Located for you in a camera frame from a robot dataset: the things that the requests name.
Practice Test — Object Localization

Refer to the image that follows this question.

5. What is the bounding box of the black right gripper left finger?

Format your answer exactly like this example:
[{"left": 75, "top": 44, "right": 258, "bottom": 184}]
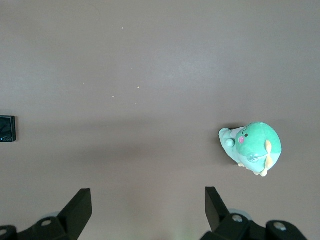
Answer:
[{"left": 0, "top": 188, "right": 93, "bottom": 240}]

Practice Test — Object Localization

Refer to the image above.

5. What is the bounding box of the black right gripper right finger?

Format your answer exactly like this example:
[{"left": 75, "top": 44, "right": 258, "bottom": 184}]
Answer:
[{"left": 199, "top": 186, "right": 308, "bottom": 240}]

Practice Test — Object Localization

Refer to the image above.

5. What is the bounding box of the black smartphone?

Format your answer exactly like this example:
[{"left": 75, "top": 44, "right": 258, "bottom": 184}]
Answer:
[{"left": 0, "top": 115, "right": 18, "bottom": 143}]

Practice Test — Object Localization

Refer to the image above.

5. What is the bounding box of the green dinosaur plush toy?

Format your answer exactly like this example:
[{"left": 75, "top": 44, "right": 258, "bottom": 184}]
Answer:
[{"left": 218, "top": 121, "right": 283, "bottom": 178}]

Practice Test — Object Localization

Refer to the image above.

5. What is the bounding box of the brown table cover sheet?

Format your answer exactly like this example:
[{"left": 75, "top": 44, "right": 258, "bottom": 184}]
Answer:
[{"left": 0, "top": 0, "right": 320, "bottom": 240}]

